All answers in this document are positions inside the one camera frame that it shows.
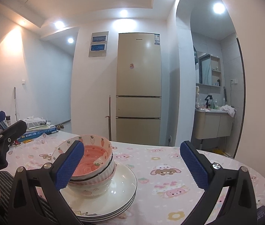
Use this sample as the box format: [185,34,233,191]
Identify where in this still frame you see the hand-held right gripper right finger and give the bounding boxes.
[180,141,257,225]

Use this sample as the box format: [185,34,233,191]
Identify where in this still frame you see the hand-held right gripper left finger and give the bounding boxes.
[7,140,86,225]

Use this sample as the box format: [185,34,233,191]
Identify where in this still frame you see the pink strawberry print bowl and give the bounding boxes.
[68,166,117,196]
[52,135,114,182]

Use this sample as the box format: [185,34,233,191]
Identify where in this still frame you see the white dark-rimmed bowl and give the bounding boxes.
[68,155,115,185]

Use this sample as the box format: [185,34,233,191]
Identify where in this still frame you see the white cartoon print plate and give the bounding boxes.
[60,162,138,217]

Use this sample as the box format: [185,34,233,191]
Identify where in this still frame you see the grey striped tissue box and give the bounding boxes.
[23,117,47,129]

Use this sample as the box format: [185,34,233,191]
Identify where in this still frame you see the blue book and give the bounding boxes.
[17,129,58,142]

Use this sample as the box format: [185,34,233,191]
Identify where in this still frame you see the grey striped cloth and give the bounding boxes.
[0,171,60,225]

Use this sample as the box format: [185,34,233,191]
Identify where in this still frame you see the yellow cloth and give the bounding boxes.
[211,148,227,156]

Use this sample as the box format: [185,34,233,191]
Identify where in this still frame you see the stack of books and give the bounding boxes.
[27,124,56,132]

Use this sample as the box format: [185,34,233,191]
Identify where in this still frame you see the pink bunny print tablecloth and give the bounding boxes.
[6,131,265,225]

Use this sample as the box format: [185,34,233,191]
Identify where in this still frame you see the beige bathroom vanity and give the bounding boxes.
[195,109,234,140]

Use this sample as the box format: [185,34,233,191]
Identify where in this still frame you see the white towel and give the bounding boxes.
[220,105,236,118]

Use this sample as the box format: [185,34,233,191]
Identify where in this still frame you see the black faucet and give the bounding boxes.
[204,95,213,109]

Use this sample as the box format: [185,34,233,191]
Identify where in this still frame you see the black smartphone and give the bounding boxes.
[256,205,265,225]

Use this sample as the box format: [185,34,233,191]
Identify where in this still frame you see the bathroom mirror cabinet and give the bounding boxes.
[195,50,222,87]

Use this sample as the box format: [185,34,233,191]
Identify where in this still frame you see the beige three-door refrigerator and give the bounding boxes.
[116,33,163,146]

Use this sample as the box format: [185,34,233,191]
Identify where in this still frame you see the white mop handle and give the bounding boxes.
[14,87,20,122]

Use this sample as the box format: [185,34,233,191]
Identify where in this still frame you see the black door frame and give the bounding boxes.
[234,37,246,158]

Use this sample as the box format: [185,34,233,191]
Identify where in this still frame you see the grey wall panel blue screens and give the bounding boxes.
[88,31,109,58]

